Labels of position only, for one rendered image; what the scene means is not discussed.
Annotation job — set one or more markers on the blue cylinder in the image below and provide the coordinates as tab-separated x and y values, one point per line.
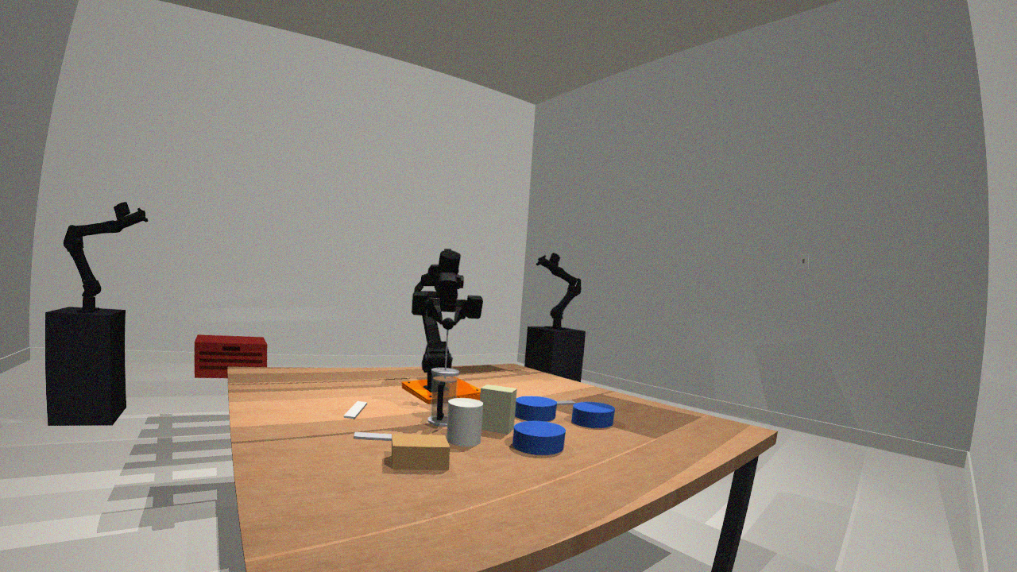
535	408
538	437
593	414

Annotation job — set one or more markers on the white cylinder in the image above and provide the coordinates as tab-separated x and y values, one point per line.
464	421

